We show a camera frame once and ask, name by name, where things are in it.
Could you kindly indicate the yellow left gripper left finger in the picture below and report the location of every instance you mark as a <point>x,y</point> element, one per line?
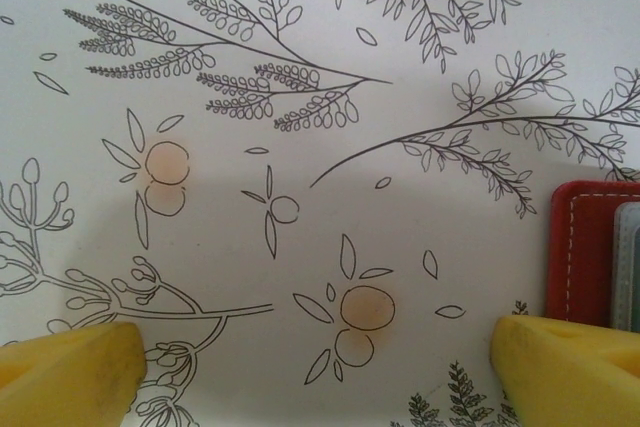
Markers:
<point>65,377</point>

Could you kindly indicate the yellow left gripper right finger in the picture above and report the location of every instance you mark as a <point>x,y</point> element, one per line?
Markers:
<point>575,377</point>

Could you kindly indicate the dark VIP card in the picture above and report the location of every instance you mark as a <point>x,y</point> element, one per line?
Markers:
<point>631,287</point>

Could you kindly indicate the red leather card holder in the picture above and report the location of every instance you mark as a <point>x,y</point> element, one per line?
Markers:
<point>580,257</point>

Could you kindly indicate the floral patterned table cover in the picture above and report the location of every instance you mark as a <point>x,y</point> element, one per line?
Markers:
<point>300,147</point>

